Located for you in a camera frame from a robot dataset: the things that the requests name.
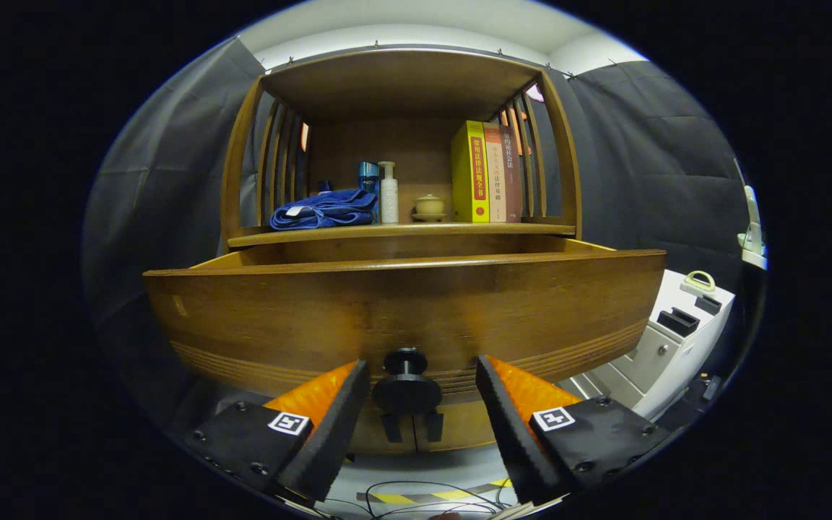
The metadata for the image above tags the white drawer cabinet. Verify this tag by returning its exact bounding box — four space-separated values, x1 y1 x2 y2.
568 269 736 421

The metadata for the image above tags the wooden drawer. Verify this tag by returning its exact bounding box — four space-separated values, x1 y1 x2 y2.
143 237 667 405

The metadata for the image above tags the white stand device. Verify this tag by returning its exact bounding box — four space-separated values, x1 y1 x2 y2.
737 184 768 269

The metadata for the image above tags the black backdrop cloth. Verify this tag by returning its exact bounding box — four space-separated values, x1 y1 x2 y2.
84 36 749 434

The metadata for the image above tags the black round drawer knob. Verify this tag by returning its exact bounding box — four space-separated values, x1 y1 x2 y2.
373 348 443 416

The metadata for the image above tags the yellow book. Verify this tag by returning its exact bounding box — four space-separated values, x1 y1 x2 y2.
451 120 490 224

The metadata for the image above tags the blue folded towel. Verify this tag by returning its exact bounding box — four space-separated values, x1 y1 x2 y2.
269 188 379 230

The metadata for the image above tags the black cable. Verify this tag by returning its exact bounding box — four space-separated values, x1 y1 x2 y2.
355 480 511 519

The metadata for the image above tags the yellow black floor tape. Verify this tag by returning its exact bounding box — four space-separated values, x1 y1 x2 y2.
373 477 514 505

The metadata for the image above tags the brown book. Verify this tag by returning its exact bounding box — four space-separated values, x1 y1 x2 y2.
499 124 524 222

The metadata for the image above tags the wooden cabinet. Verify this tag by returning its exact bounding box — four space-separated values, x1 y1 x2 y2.
221 48 583 456

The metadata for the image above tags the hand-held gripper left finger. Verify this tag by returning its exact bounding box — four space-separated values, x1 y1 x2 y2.
183 359 371 504

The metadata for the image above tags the beige lidded teacup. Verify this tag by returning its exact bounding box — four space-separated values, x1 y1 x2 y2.
412 194 447 222

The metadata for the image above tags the wooden cabinet door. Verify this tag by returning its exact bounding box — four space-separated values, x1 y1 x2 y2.
415 401 509 454
348 412 415 456

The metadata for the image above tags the wooden countertop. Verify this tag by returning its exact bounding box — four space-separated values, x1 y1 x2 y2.
227 222 577 248

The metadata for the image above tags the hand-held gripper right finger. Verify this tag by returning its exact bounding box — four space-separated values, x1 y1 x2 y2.
475 354 670 506

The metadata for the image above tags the white pump bottle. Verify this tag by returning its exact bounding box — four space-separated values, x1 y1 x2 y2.
378 160 399 224

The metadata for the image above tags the pale green handle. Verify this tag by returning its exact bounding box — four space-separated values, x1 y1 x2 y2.
680 270 716 297

